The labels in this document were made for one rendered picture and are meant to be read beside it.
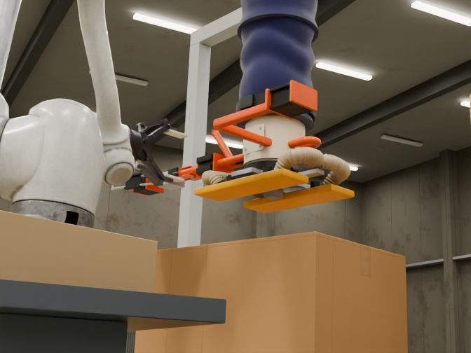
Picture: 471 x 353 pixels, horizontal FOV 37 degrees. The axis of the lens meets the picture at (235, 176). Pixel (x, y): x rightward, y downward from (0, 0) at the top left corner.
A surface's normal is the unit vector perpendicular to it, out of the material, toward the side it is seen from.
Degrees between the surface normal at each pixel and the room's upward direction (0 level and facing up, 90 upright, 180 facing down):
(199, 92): 90
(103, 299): 90
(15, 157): 97
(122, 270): 90
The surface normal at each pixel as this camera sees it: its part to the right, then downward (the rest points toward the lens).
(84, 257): 0.46, -0.21
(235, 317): -0.68, -0.22
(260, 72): -0.50, -0.29
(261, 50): -0.44, 0.04
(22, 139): 0.05, -0.46
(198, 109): 0.66, -0.17
